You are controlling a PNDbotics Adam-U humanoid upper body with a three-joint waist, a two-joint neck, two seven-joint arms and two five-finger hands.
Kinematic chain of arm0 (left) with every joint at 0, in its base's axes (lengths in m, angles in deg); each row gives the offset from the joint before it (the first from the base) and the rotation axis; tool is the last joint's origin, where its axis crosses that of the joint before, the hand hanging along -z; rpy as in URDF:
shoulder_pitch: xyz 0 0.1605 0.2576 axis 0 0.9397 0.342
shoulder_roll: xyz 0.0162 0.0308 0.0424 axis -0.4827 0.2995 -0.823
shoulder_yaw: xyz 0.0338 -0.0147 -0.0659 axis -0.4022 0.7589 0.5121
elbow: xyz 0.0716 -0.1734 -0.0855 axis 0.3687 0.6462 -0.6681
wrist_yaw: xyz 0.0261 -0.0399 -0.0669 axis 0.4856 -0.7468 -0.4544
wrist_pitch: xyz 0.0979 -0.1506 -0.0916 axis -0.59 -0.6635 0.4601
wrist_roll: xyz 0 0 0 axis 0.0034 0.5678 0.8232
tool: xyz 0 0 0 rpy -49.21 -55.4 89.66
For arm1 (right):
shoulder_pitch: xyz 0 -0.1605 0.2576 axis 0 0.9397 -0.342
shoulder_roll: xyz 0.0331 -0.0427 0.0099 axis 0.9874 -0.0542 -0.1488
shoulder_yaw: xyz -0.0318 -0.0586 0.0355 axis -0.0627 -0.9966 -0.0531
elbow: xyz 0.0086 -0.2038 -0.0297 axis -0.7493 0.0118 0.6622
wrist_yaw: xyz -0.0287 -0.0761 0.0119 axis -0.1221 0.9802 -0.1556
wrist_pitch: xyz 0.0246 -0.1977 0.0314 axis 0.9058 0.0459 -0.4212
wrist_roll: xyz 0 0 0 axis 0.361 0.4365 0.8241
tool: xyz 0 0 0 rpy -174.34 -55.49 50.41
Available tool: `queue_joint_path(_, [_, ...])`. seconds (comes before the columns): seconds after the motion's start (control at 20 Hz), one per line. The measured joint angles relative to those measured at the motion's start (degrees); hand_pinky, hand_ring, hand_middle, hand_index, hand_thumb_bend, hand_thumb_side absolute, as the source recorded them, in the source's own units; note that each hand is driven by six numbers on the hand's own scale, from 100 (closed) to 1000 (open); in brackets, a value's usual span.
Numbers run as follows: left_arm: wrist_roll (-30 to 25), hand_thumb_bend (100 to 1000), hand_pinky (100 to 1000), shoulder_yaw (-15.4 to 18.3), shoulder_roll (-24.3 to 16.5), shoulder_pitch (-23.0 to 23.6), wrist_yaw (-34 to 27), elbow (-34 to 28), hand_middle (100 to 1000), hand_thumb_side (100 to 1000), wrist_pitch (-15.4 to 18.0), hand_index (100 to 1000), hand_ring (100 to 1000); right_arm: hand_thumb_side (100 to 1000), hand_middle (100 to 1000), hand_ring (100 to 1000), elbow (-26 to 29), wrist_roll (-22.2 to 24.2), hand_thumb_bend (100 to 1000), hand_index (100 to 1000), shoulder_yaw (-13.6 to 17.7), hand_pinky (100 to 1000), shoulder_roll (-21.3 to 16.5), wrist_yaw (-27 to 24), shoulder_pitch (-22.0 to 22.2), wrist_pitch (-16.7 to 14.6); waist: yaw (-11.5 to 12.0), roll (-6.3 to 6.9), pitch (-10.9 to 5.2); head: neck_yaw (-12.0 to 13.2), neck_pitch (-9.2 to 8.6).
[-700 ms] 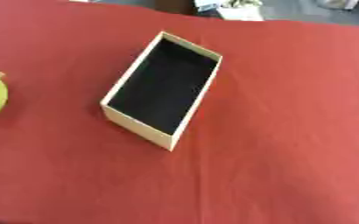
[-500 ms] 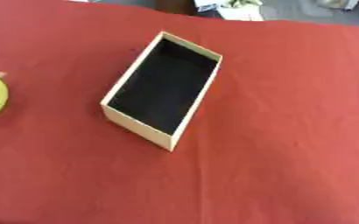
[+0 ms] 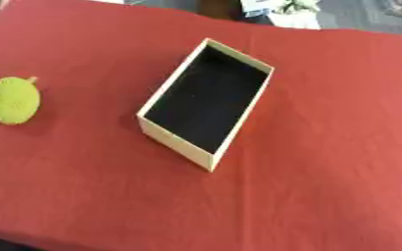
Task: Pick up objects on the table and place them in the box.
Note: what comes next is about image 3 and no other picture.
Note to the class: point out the yellow-green knitted toy fruit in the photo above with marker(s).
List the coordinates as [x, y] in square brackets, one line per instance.
[12, 100]

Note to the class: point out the white bag with pale contents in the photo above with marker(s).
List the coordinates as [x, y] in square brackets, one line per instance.
[293, 14]

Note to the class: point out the tan box with black inside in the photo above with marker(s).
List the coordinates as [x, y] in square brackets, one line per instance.
[204, 101]

